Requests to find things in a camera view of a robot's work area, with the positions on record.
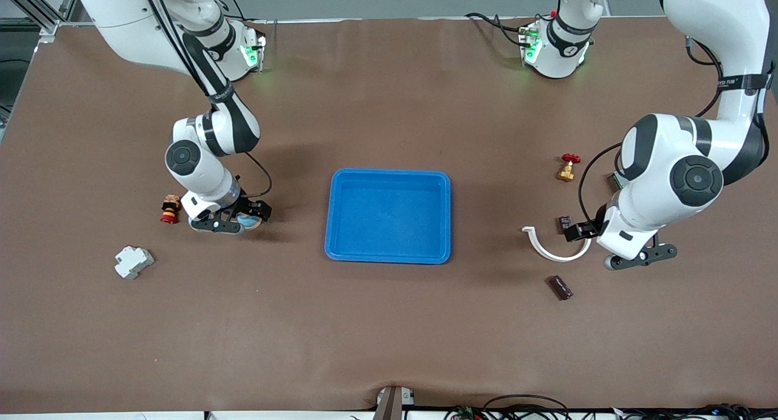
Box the plain dark brown capacitor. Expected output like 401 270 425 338
548 275 574 301

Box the blue plastic tray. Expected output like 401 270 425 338
324 168 452 265

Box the white curved plastic clamp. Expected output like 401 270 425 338
522 226 593 263

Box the white circuit breaker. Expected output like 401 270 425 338
114 245 155 280

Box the grey base connector box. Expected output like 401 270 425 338
518 22 543 65
241 34 267 74

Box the brown table mat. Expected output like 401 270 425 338
0 16 778 416

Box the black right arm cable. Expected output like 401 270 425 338
139 0 273 199

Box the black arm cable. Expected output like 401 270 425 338
139 0 273 199
577 36 725 227

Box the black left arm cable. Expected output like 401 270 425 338
577 36 725 227

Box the brass valve red handle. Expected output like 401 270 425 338
556 153 582 183

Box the red yellow push button switch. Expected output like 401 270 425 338
160 195 182 225

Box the black floor cable bundle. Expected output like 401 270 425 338
444 394 778 420

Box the black base cable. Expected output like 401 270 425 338
465 12 525 47

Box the aluminium frame post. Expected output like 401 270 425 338
0 0 74 38

